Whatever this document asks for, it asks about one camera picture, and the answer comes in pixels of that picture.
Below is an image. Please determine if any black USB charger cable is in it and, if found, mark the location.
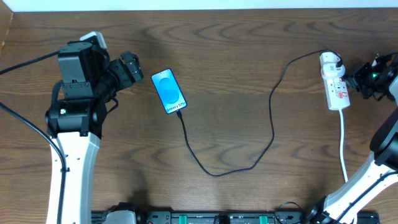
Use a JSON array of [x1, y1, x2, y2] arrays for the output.
[[176, 49, 344, 178]]

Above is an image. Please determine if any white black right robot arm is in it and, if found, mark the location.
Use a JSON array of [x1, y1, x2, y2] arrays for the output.
[[301, 50, 397, 223]]

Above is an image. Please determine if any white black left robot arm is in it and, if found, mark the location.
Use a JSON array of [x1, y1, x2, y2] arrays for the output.
[[45, 40, 143, 223]]

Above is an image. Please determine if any white charger plug adapter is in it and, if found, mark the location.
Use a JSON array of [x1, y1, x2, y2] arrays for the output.
[[321, 63, 345, 80]]

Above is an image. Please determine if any white power strip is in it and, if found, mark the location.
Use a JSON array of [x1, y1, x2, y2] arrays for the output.
[[320, 52, 350, 111]]

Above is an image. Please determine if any brown cardboard panel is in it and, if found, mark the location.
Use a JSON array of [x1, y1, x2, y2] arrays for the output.
[[0, 0, 14, 53]]

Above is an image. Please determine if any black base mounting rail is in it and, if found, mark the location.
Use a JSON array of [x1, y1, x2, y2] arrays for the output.
[[90, 202, 381, 224]]

